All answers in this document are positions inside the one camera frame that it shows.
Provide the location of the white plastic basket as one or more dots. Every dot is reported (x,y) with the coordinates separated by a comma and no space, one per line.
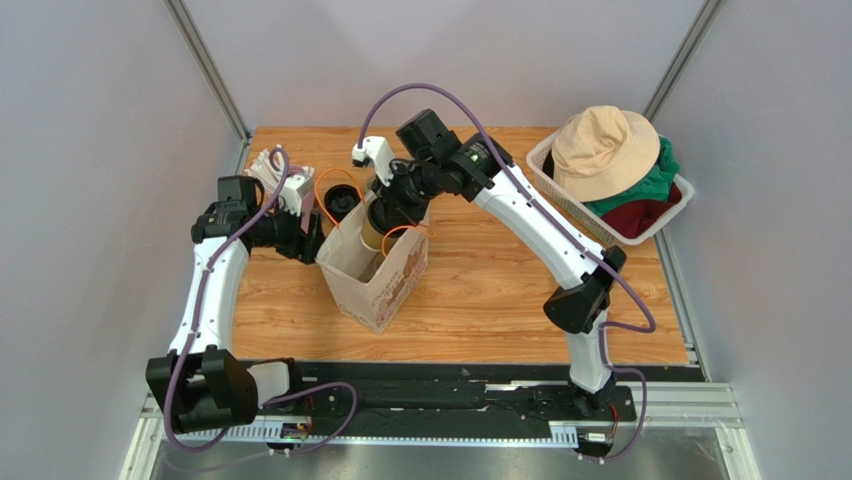
(540,155)

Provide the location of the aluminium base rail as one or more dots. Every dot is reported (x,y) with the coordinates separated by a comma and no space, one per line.
(688,427)

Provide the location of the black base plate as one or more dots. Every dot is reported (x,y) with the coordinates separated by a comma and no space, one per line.
(449,400)

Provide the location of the green cloth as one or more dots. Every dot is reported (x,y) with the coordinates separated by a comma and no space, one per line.
(656,184)

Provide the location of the dark red cloth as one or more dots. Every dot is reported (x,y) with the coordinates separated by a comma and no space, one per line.
(633,218)

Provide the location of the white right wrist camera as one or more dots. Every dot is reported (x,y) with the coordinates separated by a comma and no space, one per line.
(375,152)

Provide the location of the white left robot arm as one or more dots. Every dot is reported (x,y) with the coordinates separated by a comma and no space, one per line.
(199,384)

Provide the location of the white paper takeout bag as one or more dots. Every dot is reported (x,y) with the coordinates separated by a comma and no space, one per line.
(370,286)

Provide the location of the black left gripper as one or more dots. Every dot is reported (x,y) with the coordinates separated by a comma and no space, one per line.
(301,246)

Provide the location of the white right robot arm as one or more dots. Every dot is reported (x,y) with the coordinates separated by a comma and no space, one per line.
(484,174)

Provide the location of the pink cup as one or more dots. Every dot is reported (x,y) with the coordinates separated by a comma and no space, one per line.
(298,190)

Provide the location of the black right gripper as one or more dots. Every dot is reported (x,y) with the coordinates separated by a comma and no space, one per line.
(387,206)

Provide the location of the beige bucket hat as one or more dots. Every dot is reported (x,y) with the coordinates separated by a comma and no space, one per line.
(602,152)

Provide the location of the single paper coffee cup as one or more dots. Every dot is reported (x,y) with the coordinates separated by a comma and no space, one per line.
(373,241)

